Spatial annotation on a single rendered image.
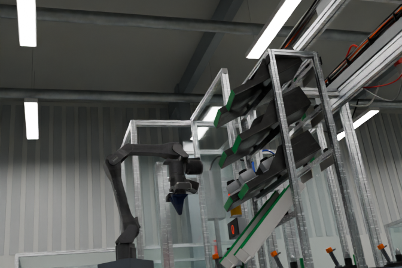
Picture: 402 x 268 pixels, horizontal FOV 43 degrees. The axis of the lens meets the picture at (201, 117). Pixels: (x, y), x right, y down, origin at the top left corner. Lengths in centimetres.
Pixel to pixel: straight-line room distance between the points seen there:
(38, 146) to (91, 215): 176
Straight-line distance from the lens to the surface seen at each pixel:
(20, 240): 1014
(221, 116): 181
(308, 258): 153
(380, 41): 289
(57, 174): 1043
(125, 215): 187
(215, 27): 755
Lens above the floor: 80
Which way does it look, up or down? 23 degrees up
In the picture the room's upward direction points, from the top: 7 degrees counter-clockwise
